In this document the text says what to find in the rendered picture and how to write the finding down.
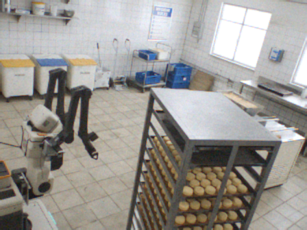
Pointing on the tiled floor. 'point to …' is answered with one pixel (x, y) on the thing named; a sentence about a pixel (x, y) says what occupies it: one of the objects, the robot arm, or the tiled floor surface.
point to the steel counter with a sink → (279, 100)
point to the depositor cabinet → (288, 155)
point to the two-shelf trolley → (146, 70)
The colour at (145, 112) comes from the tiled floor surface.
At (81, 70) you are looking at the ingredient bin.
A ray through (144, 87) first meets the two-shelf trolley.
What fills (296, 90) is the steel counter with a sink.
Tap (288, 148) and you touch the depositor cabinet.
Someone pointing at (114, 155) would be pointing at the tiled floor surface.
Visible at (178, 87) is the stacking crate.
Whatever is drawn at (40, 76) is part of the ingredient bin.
